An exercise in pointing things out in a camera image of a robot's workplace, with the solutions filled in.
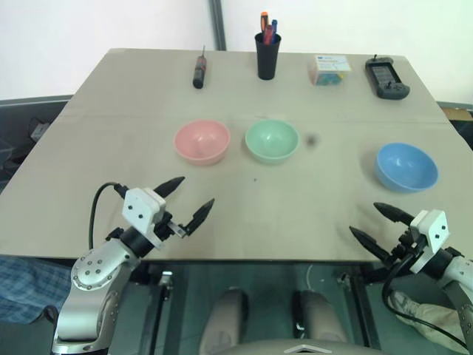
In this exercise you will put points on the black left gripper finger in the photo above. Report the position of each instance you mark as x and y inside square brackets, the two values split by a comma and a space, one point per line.
[199, 216]
[170, 186]

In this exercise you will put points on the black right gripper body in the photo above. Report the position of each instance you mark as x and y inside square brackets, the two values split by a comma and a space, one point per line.
[406, 246]

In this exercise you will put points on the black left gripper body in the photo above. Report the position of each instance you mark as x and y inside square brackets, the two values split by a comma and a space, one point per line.
[167, 226]

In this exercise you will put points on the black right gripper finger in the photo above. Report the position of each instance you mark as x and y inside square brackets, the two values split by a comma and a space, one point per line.
[371, 244]
[393, 213]

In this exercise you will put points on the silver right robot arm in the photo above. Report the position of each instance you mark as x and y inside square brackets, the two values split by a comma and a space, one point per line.
[458, 271]

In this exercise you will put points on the blue bowl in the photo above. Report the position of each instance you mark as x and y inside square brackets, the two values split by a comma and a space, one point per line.
[406, 168]

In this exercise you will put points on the pink bowl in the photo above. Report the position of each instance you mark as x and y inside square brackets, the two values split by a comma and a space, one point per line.
[201, 142]

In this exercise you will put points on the black table leg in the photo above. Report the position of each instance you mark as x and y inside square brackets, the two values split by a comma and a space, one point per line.
[356, 307]
[159, 310]

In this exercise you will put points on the grey sneaker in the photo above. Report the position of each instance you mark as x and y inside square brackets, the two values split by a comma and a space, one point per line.
[428, 318]

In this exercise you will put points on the grey rounded robot leg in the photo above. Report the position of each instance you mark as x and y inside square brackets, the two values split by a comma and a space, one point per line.
[319, 318]
[223, 318]

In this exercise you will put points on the green bowl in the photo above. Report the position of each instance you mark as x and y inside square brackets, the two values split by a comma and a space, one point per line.
[271, 140]

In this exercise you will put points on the black screwdriver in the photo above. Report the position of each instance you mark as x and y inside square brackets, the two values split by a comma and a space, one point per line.
[199, 70]

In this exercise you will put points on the brown cardboard box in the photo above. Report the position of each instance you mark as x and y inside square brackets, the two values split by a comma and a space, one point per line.
[460, 113]

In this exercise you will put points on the grey robot torso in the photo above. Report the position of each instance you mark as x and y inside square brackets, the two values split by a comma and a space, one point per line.
[303, 347]

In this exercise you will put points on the black handheld controller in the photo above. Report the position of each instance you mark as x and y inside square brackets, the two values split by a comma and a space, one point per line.
[386, 79]

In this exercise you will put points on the plaid trouser leg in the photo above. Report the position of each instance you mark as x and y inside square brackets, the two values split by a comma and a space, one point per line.
[26, 284]

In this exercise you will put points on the clear box of coloured clips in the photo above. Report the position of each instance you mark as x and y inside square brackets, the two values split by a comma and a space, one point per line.
[329, 70]

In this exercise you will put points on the black pen cup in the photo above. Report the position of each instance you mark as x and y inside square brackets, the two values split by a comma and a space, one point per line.
[267, 59]

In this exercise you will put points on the red pen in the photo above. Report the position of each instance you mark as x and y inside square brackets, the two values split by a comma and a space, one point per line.
[268, 33]

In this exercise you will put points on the orange capped marker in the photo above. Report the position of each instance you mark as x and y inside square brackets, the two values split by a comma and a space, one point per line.
[264, 22]

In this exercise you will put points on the blue pen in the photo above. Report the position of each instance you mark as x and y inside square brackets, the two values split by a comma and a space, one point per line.
[274, 27]

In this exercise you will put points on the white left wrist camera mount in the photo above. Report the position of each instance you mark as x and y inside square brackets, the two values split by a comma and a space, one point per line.
[142, 207]

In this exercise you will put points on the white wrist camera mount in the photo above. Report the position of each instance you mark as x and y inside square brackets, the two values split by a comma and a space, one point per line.
[142, 207]
[436, 225]

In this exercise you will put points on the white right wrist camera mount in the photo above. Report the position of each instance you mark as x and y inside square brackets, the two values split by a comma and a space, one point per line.
[436, 225]

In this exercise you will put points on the grey vertical post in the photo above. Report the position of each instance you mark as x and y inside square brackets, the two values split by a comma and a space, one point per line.
[218, 26]

